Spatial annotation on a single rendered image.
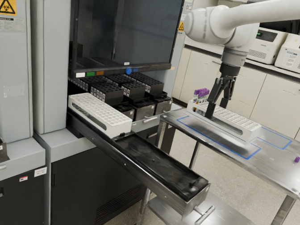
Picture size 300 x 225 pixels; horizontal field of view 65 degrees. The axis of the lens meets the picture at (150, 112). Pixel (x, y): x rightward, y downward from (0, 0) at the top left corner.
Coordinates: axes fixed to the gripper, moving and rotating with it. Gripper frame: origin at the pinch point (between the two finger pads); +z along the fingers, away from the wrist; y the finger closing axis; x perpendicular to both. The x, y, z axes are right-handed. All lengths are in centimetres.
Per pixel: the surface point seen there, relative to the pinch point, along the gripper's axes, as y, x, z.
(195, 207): -36.6, -19.6, 16.0
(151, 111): -2.7, 32.6, 14.8
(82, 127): -45, 31, 13
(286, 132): 191, -1, 63
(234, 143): -0.6, -12.4, 9.4
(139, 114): -11.5, 32.3, 14.7
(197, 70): 188, 127, 34
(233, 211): 29, -17, 63
